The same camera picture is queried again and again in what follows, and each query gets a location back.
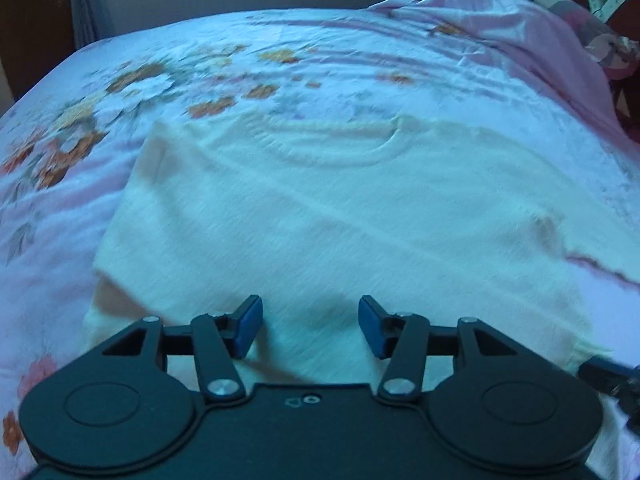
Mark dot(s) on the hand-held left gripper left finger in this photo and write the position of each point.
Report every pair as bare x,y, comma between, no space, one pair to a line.
249,325

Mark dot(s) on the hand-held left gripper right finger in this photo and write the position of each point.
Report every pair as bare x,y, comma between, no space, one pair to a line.
372,327

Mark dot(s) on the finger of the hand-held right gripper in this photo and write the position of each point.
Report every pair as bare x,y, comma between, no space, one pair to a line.
607,377

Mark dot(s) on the cream knit sweater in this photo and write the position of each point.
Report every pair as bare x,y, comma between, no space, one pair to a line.
325,220

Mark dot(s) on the floral pink bed cover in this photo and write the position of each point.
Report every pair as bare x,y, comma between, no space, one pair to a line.
250,60

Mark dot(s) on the grey curtain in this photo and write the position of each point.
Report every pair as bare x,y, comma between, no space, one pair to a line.
90,0

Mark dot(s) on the striped floral pillow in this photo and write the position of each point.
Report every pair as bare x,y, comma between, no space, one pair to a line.
575,15

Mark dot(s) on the brown and white headboard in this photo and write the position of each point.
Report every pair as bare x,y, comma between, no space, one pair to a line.
620,5

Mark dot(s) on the dark wooden wardrobe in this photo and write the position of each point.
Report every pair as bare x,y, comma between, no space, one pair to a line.
32,20

